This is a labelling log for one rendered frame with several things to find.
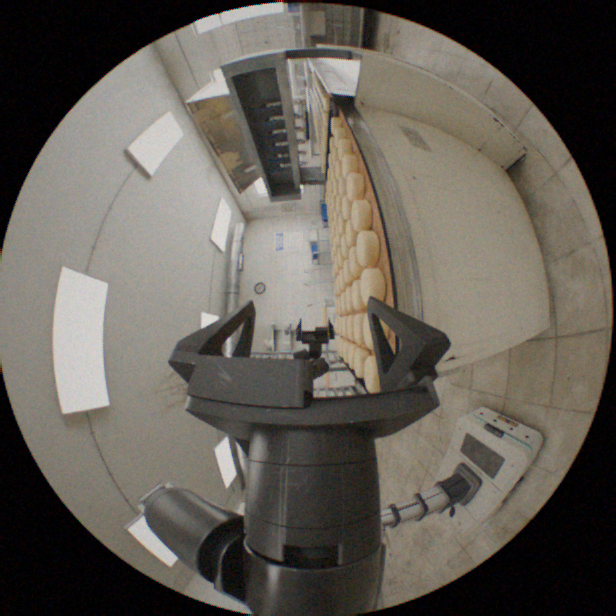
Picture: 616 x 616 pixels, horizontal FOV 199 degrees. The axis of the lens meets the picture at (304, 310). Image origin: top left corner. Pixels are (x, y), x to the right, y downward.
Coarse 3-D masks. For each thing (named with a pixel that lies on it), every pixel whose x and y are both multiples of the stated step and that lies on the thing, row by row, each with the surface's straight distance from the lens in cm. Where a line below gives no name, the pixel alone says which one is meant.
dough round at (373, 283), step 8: (368, 272) 23; (376, 272) 23; (368, 280) 23; (376, 280) 22; (384, 280) 23; (368, 288) 23; (376, 288) 22; (384, 288) 22; (368, 296) 23; (376, 296) 22; (384, 296) 23
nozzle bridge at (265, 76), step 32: (224, 64) 62; (256, 64) 61; (288, 64) 81; (256, 96) 72; (288, 96) 66; (256, 128) 78; (288, 128) 72; (256, 160) 77; (288, 160) 87; (288, 192) 94
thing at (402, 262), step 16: (336, 96) 76; (352, 112) 61; (352, 128) 50; (368, 144) 45; (368, 160) 39; (384, 176) 37; (384, 192) 34; (384, 208) 31; (400, 224) 31; (400, 240) 29; (400, 256) 28; (400, 272) 27; (400, 288) 27; (400, 304) 26; (416, 304) 28
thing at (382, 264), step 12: (348, 132) 42; (360, 156) 33; (360, 168) 33; (372, 192) 27; (372, 204) 27; (372, 228) 27; (384, 240) 23; (384, 252) 23; (384, 264) 23; (360, 276) 34; (384, 276) 23; (384, 300) 23; (360, 312) 34
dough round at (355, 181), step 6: (354, 174) 31; (360, 174) 31; (348, 180) 33; (354, 180) 30; (360, 180) 30; (348, 186) 33; (354, 186) 30; (360, 186) 30; (348, 192) 33; (354, 192) 30; (360, 192) 30; (354, 198) 31; (360, 198) 31
